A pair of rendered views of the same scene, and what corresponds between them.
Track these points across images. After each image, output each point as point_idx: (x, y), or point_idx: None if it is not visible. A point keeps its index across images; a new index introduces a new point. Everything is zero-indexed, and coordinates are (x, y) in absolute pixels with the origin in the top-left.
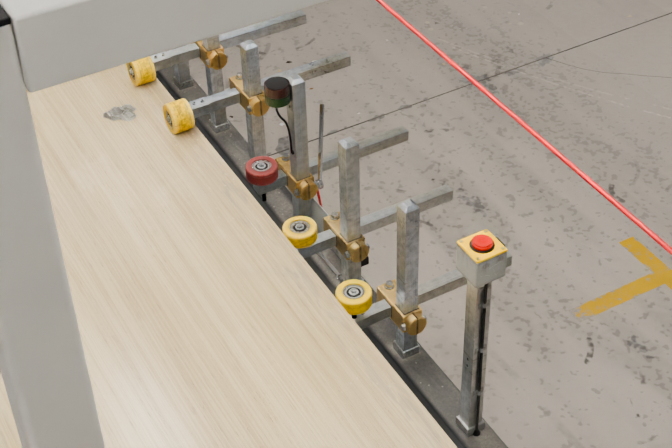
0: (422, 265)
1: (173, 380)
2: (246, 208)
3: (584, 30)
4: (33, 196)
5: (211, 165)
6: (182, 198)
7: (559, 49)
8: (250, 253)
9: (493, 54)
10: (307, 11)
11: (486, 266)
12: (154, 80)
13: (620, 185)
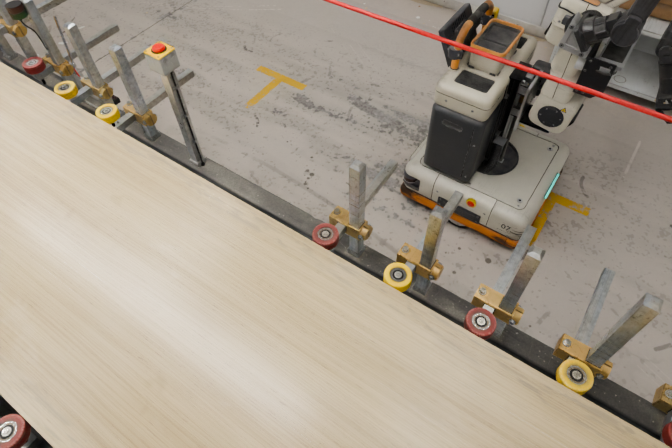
0: (165, 107)
1: (5, 192)
2: (28, 86)
3: None
4: None
5: (0, 70)
6: None
7: None
8: (37, 109)
9: (170, 2)
10: (66, 5)
11: (165, 60)
12: None
13: (248, 45)
